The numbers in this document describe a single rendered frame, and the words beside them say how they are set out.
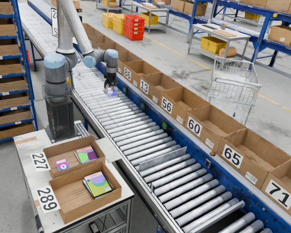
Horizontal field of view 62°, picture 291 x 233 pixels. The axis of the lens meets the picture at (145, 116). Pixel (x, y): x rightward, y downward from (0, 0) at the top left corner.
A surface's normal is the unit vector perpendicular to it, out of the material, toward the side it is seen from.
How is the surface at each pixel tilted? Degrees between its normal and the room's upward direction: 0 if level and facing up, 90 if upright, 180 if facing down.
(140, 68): 90
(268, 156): 89
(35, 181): 0
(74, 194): 2
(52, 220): 0
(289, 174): 89
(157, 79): 90
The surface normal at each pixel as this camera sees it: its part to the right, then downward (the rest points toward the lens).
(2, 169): 0.09, -0.84
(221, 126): -0.84, 0.21
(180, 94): 0.51, 0.50
